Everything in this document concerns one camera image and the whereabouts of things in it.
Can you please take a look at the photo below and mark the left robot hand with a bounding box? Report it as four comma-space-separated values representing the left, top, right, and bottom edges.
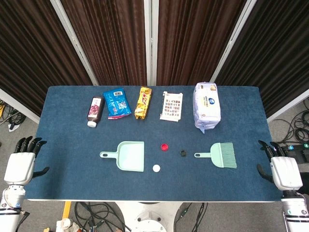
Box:
3, 136, 50, 187

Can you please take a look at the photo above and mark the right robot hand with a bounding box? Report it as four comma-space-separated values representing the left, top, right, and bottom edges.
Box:
256, 140, 304, 191

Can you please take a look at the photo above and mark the mint green hand brush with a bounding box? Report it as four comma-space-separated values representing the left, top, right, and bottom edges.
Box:
194, 142, 238, 169

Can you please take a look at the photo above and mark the mint green dustpan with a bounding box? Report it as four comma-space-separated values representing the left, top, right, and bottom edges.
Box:
99, 141, 145, 173

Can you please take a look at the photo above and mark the dark purple bottle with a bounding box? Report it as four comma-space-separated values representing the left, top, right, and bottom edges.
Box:
86, 96, 105, 128

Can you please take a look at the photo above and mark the white patterned packet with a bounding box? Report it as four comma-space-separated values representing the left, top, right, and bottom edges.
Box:
159, 91, 183, 123

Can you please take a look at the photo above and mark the yellow snack bag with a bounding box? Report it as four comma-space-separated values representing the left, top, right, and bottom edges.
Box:
134, 86, 153, 120

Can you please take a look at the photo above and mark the black power strip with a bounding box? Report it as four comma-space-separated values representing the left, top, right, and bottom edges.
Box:
277, 143, 309, 173

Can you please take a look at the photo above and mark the blue table cloth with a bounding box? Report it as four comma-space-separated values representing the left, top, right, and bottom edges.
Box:
25, 86, 283, 201

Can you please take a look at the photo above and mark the yellow floor tape strip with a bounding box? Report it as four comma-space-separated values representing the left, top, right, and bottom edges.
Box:
63, 202, 72, 221

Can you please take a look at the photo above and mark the white tissue pack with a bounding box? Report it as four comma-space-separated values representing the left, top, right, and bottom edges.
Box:
192, 82, 222, 135

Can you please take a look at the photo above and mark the brown pleated curtain panel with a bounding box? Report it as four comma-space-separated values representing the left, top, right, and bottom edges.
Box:
156, 0, 247, 86
0, 0, 94, 116
60, 0, 148, 86
214, 0, 309, 116

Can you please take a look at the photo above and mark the blue snack bag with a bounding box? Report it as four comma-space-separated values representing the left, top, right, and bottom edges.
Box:
103, 89, 133, 120

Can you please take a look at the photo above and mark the black floor cable bundle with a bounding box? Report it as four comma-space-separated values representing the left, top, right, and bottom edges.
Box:
0, 98, 28, 129
274, 96, 309, 147
73, 202, 127, 232

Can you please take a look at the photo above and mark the white partition frame post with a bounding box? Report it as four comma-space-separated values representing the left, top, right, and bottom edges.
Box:
210, 0, 257, 83
267, 89, 309, 123
50, 0, 99, 86
0, 88, 41, 124
144, 0, 159, 86

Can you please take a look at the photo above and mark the black cable with inline switch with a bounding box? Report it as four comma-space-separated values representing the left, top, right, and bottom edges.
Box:
174, 202, 209, 229

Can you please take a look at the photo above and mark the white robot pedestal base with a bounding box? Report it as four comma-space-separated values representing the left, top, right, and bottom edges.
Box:
115, 202, 184, 232

